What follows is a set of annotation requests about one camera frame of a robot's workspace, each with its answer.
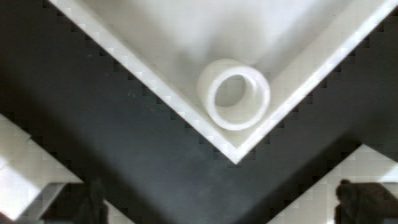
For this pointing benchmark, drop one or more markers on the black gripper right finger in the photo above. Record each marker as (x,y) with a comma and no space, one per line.
(367,204)

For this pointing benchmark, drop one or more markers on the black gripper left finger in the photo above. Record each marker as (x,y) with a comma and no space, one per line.
(79,207)

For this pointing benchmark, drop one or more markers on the white square tabletop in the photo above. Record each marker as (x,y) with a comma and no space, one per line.
(287,36)

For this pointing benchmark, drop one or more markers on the white obstacle wall right piece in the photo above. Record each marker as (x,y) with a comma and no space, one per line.
(367,167)

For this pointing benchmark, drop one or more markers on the white obstacle wall piece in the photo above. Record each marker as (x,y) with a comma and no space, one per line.
(367,167)
(30,169)

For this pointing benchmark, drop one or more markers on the white obstacle wall left piece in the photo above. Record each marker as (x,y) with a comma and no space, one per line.
(30,169)

